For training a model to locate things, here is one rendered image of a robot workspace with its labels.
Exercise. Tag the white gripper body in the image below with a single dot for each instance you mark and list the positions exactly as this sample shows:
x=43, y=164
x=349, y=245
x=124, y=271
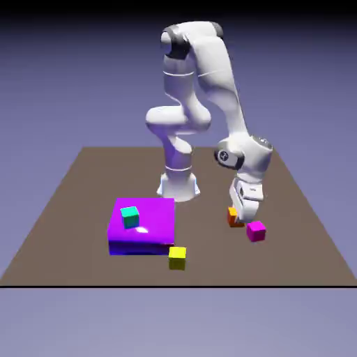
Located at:
x=246, y=207

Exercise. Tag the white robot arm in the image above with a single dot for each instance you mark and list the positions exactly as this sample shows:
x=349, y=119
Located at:
x=214, y=83

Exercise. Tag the small orange cube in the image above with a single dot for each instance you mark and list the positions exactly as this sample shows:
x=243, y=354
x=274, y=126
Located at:
x=232, y=218

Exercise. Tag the small magenta cube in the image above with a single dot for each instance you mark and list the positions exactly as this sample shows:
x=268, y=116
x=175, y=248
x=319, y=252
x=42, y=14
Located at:
x=256, y=231

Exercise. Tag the small yellow cube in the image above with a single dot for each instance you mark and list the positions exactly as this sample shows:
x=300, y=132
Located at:
x=177, y=258

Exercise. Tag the small teal cube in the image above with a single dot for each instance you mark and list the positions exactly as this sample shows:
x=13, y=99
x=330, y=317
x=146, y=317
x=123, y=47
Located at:
x=130, y=217

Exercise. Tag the large purple box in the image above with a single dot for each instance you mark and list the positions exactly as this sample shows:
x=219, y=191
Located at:
x=150, y=217

